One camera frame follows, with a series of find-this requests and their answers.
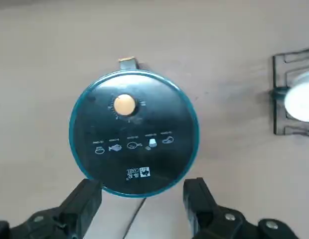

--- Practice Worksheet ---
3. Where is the orange air fryer knob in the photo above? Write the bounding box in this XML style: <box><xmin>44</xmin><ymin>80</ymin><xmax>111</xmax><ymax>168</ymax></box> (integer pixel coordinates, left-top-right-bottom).
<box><xmin>113</xmin><ymin>94</ymin><xmax>136</xmax><ymax>117</ymax></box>

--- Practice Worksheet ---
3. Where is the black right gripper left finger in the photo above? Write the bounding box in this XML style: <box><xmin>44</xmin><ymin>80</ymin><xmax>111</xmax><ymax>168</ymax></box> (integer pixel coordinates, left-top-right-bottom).
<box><xmin>0</xmin><ymin>178</ymin><xmax>103</xmax><ymax>239</ymax></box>

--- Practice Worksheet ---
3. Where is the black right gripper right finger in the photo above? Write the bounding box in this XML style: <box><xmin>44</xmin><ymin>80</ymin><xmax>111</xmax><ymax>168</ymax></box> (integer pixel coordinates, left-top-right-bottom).
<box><xmin>183</xmin><ymin>177</ymin><xmax>309</xmax><ymax>239</ymax></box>

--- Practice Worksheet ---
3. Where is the green air fryer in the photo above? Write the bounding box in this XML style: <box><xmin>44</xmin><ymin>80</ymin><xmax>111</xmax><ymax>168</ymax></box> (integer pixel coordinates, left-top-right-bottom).
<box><xmin>68</xmin><ymin>57</ymin><xmax>201</xmax><ymax>199</ymax></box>

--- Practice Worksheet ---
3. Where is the black wire cup rack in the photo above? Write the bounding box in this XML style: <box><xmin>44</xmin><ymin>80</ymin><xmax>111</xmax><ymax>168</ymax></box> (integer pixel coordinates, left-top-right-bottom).
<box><xmin>268</xmin><ymin>45</ymin><xmax>309</xmax><ymax>138</ymax></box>

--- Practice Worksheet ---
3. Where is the white cup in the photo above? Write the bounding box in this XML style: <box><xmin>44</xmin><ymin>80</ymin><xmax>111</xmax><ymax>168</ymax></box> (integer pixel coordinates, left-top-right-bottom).
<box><xmin>283</xmin><ymin>70</ymin><xmax>309</xmax><ymax>123</ymax></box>

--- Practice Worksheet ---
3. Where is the black power cord with plug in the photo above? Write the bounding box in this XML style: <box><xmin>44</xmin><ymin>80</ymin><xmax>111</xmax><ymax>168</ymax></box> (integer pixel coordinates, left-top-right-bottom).
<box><xmin>124</xmin><ymin>198</ymin><xmax>148</xmax><ymax>232</ymax></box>

